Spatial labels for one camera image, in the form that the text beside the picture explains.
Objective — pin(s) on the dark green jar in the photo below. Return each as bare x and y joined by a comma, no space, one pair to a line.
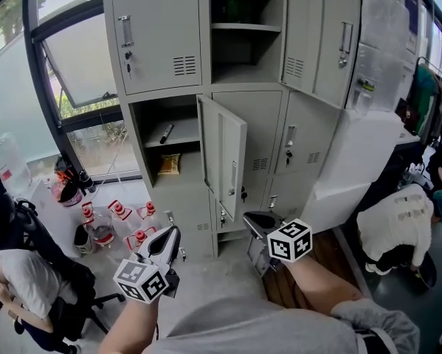
233,6

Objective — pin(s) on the wooden slat platform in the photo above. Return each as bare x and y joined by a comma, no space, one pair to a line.
327,256

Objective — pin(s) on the blue wall poster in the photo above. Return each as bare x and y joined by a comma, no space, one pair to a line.
411,11

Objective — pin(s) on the tall white plastic-wrapped appliance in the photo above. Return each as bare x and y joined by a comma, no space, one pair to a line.
383,50

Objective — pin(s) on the clear jug with red label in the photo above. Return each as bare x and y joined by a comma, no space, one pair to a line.
102,231

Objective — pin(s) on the person's grey shirt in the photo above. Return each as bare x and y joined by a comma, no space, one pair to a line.
261,330

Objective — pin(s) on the black office chair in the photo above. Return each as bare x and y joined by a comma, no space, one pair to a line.
76,282

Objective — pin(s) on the person's right forearm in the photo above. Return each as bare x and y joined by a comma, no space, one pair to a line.
316,282

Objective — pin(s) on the small white bin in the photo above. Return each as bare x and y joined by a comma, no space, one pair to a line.
82,240

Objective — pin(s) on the white side table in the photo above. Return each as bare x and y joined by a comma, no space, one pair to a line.
47,212

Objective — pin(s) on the black bottle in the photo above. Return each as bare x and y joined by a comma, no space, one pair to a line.
87,181

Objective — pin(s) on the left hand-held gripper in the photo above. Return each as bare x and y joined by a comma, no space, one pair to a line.
139,280

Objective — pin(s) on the grey metal locker cabinet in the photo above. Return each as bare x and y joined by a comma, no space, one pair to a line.
154,13

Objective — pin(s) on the green hanging garment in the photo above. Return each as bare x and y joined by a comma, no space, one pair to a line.
423,94

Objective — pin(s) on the large white chest appliance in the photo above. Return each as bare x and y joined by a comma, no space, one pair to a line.
353,153

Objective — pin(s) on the red bucket of tools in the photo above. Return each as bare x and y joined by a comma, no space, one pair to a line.
71,195

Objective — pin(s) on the person's left forearm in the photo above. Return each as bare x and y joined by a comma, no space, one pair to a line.
132,326

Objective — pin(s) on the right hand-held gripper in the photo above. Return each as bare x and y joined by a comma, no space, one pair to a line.
289,240

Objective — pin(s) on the black-framed window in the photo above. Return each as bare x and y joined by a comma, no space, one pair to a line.
80,61

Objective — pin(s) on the black marker pen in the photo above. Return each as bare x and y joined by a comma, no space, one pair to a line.
166,134

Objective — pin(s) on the large clear water jug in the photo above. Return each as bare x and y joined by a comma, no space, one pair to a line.
10,157

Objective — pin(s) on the yellow snack bag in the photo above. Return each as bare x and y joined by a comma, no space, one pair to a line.
169,163

